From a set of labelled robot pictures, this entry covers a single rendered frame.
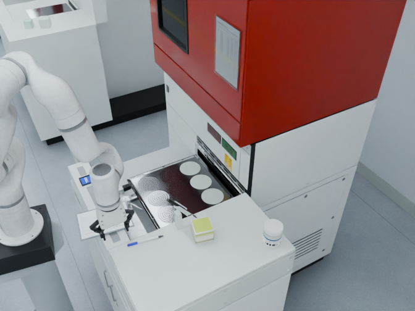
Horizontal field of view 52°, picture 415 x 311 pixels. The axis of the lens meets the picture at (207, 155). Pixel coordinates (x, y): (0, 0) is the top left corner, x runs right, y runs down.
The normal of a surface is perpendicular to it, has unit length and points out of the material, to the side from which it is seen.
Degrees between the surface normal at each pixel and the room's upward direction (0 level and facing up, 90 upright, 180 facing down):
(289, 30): 90
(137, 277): 0
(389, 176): 90
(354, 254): 0
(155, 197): 0
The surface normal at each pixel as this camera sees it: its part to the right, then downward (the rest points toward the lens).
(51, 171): 0.00, -0.76
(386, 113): -0.87, 0.32
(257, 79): 0.49, 0.56
